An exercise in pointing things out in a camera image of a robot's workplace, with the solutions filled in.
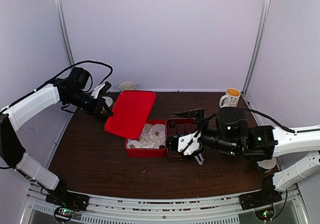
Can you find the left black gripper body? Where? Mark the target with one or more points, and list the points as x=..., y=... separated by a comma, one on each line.
x=87, y=106

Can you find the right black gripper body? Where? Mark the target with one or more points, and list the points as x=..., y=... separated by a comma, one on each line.
x=227, y=147

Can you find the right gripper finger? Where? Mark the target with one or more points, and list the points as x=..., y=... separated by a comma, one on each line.
x=199, y=157
x=195, y=113

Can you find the red tin lid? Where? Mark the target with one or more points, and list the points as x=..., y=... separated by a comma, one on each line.
x=130, y=113

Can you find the red chocolate tray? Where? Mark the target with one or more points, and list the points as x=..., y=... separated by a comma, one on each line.
x=170, y=132

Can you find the red tin box base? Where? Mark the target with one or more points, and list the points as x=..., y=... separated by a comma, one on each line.
x=148, y=153

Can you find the metal serving tongs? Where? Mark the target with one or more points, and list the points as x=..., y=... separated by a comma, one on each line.
x=184, y=128

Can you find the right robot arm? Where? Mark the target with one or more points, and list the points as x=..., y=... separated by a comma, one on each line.
x=227, y=132

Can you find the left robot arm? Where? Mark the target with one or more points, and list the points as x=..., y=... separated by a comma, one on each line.
x=70, y=90

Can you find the white bowl on saucer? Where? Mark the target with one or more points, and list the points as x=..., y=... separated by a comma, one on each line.
x=109, y=101

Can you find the tall white patterned mug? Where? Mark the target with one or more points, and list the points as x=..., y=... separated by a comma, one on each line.
x=127, y=86

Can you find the white mug yellow inside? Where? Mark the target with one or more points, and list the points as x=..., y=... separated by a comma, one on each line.
x=230, y=99

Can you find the white paper cupcake liners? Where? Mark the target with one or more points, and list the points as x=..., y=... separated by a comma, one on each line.
x=147, y=137

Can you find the dark bowl white inside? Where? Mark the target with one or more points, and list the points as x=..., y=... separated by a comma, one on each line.
x=265, y=166

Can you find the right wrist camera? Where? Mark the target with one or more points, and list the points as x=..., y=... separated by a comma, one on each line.
x=185, y=145

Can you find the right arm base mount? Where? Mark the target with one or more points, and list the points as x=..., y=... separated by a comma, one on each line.
x=258, y=199

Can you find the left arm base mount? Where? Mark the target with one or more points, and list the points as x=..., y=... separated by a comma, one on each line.
x=73, y=201

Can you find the front aluminium rail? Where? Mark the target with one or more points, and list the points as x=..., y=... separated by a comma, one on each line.
x=211, y=210

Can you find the left aluminium frame post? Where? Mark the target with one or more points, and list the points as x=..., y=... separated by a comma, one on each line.
x=64, y=32

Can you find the aluminium frame post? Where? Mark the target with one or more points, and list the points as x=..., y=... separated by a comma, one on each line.
x=264, y=14
x=64, y=32

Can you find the right aluminium frame post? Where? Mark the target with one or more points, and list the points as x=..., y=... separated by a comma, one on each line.
x=264, y=14

